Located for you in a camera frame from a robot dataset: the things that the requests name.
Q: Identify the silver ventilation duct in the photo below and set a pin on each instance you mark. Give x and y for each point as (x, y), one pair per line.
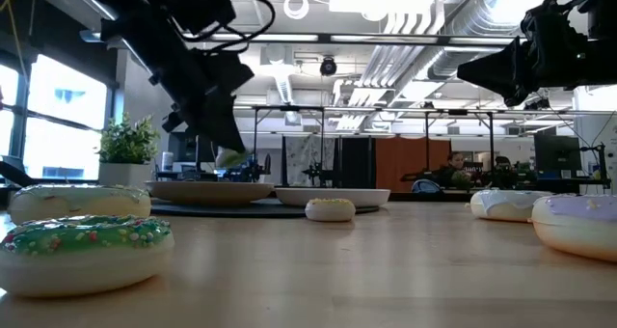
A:
(463, 24)

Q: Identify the pink lavender iced donut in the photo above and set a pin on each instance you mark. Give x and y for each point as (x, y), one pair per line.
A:
(578, 229)

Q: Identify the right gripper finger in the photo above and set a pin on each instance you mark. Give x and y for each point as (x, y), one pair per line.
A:
(496, 70)
(517, 98)

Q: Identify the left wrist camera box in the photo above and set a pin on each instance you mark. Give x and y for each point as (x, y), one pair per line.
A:
(202, 5)

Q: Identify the pale green iced donut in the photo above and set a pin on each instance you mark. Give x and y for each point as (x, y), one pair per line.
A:
(72, 206)

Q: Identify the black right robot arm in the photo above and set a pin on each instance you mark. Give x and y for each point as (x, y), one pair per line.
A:
(602, 53)

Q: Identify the white round plate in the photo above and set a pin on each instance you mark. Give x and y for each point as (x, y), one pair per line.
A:
(332, 197)

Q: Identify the black overhead camera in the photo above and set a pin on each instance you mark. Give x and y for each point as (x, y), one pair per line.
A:
(328, 66)

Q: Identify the tan round plate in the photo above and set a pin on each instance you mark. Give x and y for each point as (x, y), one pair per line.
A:
(209, 192)

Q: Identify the white patterned curtain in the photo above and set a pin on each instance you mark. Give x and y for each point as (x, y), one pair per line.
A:
(303, 154)

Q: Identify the orange partition panel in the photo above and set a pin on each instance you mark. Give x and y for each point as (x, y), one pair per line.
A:
(410, 164)

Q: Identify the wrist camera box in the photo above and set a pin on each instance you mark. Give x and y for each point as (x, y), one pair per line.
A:
(549, 21)
(202, 5)

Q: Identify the large bright window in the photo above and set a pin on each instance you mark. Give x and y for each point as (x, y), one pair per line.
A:
(65, 120)

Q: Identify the green plant in white pot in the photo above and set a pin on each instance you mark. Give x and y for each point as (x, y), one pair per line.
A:
(126, 144)

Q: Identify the person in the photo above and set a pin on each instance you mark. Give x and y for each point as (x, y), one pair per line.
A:
(452, 166)

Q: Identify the small yellow sprinkled donut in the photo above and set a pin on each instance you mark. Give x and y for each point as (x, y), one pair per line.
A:
(330, 211)

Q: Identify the black round mat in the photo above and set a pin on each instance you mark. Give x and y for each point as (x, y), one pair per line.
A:
(241, 209)

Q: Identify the black curtain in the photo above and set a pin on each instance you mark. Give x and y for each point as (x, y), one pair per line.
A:
(356, 161)

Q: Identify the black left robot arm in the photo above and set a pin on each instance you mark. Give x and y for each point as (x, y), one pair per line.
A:
(135, 24)

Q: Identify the green sprinkled donut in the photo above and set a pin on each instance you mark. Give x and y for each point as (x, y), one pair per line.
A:
(87, 258)

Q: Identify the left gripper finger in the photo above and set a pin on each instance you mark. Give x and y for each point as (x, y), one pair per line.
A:
(230, 118)
(209, 123)

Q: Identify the white green donut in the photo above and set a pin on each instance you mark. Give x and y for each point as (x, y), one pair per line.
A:
(232, 158)

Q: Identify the blue chair back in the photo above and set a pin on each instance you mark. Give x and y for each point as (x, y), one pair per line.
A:
(426, 186)

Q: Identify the black computer monitor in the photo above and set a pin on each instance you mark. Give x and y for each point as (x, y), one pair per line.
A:
(556, 153)
(193, 147)

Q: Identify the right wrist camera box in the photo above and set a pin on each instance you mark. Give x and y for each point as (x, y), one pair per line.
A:
(549, 21)

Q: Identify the black overhead crossbar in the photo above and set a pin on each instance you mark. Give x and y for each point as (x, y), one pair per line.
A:
(328, 38)

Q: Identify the white iced donut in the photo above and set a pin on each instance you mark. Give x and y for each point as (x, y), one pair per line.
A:
(503, 206)

